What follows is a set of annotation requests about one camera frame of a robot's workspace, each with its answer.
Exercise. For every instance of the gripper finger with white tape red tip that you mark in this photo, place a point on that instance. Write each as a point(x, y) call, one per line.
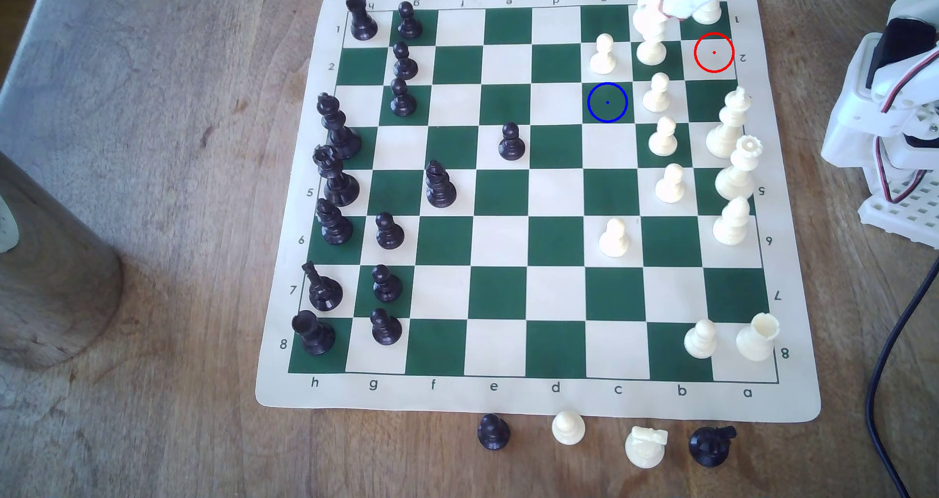
point(666, 10)

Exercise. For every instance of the white chess knight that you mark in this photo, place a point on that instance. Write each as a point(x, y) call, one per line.
point(648, 0)
point(645, 450)

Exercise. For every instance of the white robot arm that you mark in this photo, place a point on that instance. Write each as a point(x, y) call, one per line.
point(851, 124)

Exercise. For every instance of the white chess rook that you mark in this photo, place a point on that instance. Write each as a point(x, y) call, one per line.
point(706, 14)
point(757, 340)

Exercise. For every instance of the white chess pawn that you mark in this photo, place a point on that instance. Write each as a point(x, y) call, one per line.
point(670, 188)
point(568, 430)
point(663, 142)
point(656, 98)
point(615, 242)
point(603, 59)
point(700, 342)

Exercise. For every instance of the white chess king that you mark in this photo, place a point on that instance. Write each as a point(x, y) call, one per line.
point(725, 140)

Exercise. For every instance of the white chess queen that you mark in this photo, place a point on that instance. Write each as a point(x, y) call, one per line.
point(736, 181)

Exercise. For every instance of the black chess pawn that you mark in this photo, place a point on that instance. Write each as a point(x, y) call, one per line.
point(405, 66)
point(494, 433)
point(386, 289)
point(389, 235)
point(409, 27)
point(403, 102)
point(386, 329)
point(512, 146)

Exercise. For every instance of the white chess bishop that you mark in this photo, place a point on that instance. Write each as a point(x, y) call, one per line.
point(731, 226)

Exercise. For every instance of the black chess bishop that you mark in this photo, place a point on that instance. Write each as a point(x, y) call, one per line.
point(336, 228)
point(441, 190)

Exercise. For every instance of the green white chess mat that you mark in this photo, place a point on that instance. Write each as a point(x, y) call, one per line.
point(499, 248)

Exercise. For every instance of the black chess rook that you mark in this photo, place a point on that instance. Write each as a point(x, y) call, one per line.
point(362, 22)
point(315, 336)

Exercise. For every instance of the black chess king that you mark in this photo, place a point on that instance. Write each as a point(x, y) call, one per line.
point(342, 140)

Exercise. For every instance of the black chess queen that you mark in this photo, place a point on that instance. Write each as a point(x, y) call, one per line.
point(339, 187)

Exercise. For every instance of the black chess knight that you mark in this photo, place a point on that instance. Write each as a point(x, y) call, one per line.
point(325, 292)
point(710, 446)

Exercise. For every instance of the white pawn b2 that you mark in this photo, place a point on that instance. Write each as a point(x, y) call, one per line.
point(651, 52)

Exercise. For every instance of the white perforated base plate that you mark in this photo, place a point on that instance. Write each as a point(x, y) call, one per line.
point(906, 219)

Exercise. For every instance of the grey cylindrical post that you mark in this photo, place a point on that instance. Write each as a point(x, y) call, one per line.
point(51, 278)

